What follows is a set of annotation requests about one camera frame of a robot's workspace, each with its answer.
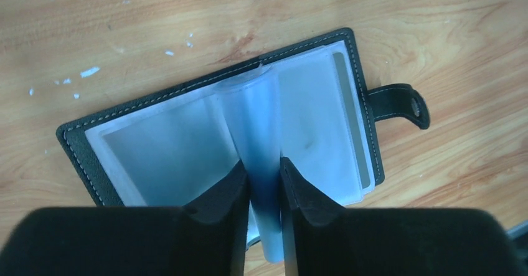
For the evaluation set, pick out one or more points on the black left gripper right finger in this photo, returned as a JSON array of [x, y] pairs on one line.
[[392, 241]]

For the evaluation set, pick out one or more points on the black leather card holder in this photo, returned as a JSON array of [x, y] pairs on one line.
[[300, 120]]

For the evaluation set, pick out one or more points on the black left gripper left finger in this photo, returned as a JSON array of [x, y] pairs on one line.
[[207, 236]]

